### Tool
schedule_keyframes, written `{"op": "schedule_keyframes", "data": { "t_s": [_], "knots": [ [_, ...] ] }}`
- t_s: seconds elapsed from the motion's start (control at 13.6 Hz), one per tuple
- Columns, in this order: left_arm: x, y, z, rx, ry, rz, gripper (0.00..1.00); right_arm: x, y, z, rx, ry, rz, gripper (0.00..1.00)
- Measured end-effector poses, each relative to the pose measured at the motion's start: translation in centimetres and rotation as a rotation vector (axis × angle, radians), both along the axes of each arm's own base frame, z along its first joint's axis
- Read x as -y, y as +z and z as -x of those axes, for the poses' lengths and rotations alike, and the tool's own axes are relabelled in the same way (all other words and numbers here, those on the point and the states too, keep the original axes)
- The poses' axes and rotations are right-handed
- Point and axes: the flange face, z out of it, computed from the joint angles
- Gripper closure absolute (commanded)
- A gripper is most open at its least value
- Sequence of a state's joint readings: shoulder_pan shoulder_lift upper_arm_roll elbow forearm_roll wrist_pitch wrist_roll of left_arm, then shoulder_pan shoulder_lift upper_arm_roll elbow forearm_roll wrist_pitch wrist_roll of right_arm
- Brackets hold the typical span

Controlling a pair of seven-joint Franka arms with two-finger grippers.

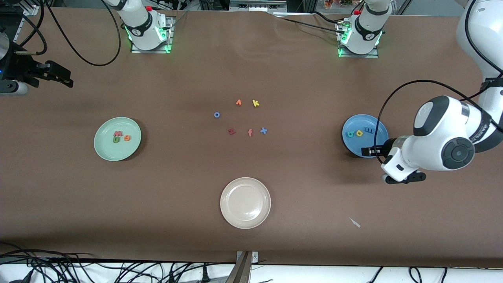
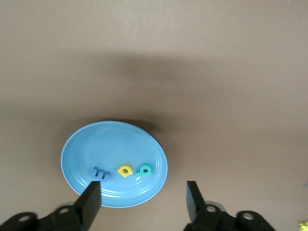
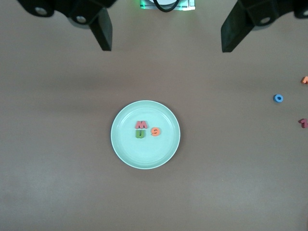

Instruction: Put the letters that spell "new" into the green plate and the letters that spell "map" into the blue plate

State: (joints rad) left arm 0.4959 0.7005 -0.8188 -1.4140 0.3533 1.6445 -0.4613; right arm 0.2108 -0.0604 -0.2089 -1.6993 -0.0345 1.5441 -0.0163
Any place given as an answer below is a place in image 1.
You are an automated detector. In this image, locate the blue plate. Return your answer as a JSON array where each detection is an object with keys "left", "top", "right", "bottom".
[{"left": 341, "top": 114, "right": 389, "bottom": 159}]

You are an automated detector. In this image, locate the green plate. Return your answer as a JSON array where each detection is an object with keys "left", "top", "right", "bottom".
[{"left": 94, "top": 116, "right": 142, "bottom": 162}]

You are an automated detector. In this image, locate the beige plate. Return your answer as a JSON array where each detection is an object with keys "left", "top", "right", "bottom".
[{"left": 220, "top": 177, "right": 272, "bottom": 230}]

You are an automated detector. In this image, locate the dark grey metal bar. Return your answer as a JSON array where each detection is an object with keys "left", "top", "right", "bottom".
[{"left": 225, "top": 252, "right": 252, "bottom": 283}]

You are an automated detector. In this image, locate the grey metal box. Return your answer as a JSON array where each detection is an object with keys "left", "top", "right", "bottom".
[{"left": 229, "top": 0, "right": 288, "bottom": 12}]

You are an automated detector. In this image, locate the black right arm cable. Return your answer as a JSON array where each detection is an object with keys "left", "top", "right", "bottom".
[{"left": 16, "top": 0, "right": 121, "bottom": 66}]

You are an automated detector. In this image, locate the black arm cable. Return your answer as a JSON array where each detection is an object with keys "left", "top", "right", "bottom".
[
  {"left": 16, "top": 0, "right": 121, "bottom": 66},
  {"left": 375, "top": 0, "right": 503, "bottom": 164}
]

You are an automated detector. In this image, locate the aluminium frame profile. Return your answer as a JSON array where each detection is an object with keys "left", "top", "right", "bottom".
[{"left": 14, "top": 0, "right": 42, "bottom": 44}]

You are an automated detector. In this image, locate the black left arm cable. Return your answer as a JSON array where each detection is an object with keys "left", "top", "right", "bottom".
[{"left": 375, "top": 0, "right": 503, "bottom": 164}]

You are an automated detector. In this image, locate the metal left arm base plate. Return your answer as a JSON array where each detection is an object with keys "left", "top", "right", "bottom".
[{"left": 336, "top": 20, "right": 380, "bottom": 59}]

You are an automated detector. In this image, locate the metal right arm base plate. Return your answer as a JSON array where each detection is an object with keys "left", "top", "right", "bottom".
[{"left": 131, "top": 16, "right": 175, "bottom": 53}]

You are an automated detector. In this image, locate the black base cable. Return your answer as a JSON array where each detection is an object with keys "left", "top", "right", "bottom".
[
  {"left": 274, "top": 17, "right": 341, "bottom": 33},
  {"left": 312, "top": 11, "right": 348, "bottom": 24}
]

